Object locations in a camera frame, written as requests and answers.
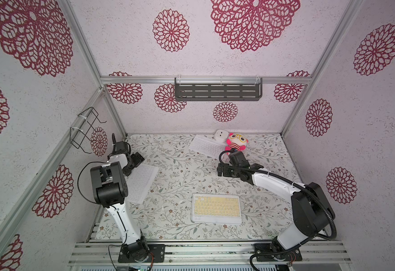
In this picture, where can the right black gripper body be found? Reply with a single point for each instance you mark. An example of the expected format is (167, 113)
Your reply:
(227, 170)

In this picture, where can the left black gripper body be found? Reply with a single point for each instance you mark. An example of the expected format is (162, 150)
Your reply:
(136, 160)

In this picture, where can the white keyboard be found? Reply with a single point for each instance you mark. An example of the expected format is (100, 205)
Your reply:
(206, 146)
(140, 182)

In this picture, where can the yellow keyboard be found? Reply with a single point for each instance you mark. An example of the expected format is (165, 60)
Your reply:
(216, 209)

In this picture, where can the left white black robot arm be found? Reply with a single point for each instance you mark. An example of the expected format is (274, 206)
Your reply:
(111, 190)

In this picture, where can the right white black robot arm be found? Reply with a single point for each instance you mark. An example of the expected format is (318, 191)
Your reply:
(312, 213)

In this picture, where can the pink owl plush toy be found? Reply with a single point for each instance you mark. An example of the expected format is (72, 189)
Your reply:
(236, 141)

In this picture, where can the white round gadget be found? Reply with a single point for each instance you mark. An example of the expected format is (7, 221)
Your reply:
(221, 136)

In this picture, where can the white keyboard back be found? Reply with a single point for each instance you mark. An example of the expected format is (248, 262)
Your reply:
(206, 146)

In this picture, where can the black wire wall rack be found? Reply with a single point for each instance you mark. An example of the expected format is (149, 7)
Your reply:
(79, 133)

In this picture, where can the grey wall shelf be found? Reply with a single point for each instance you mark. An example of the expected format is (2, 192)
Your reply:
(218, 92)

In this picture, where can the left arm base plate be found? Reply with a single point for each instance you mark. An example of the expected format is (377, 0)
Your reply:
(136, 253)

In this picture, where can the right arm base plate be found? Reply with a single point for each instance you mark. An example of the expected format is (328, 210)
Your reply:
(268, 252)

